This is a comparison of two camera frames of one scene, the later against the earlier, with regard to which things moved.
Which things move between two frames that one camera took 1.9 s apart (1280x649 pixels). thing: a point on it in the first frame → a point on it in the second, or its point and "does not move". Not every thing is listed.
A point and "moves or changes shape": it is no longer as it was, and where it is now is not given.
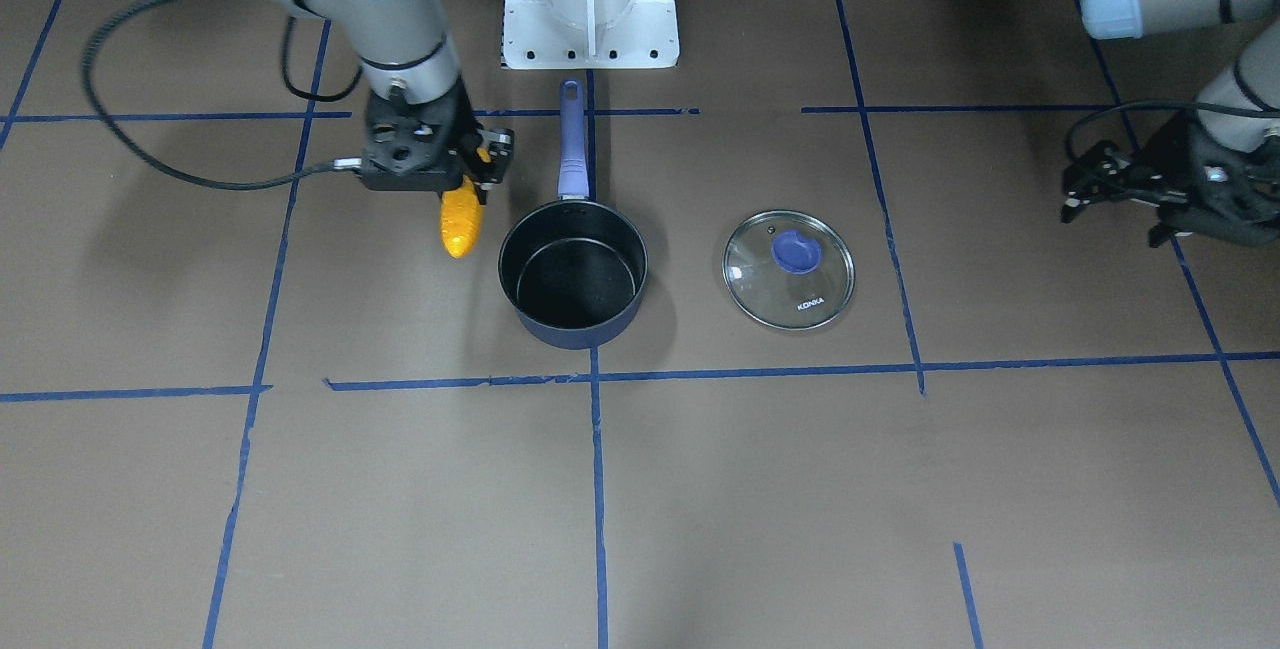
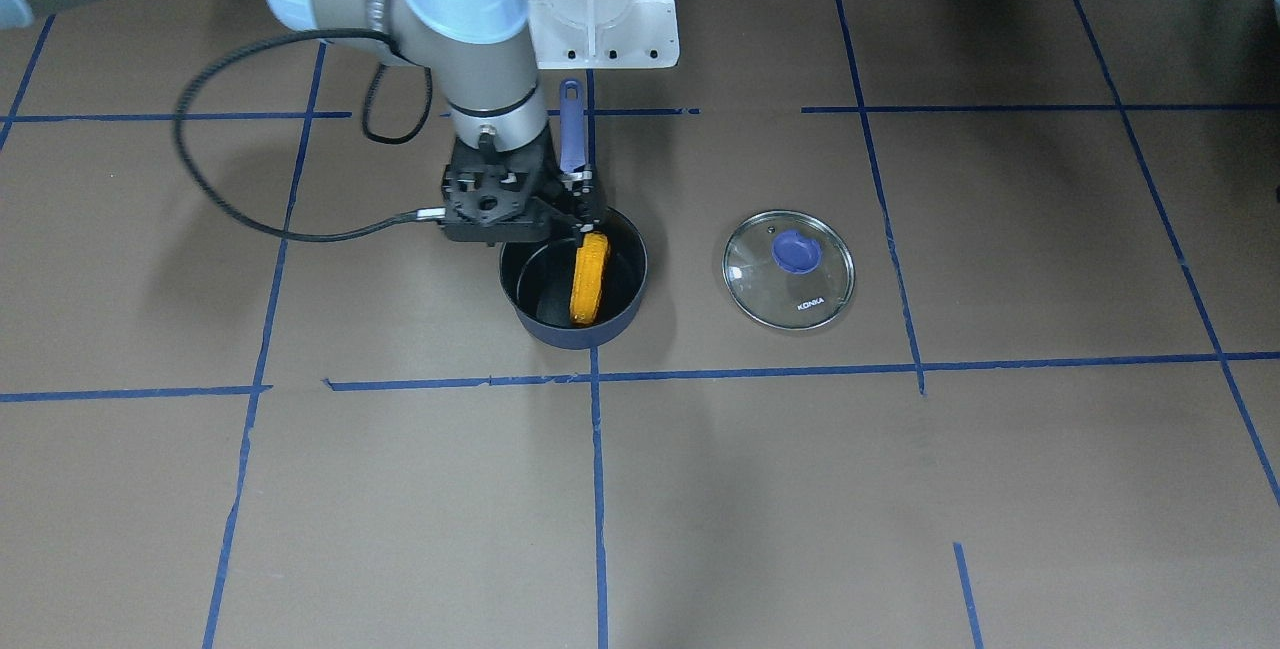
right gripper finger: x=500 y=143 → x=590 y=211
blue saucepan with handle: x=573 y=272 does not move
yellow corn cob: x=460 y=211 moves or changes shape
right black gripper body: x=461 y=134 → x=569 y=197
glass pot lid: x=788 y=270 does not move
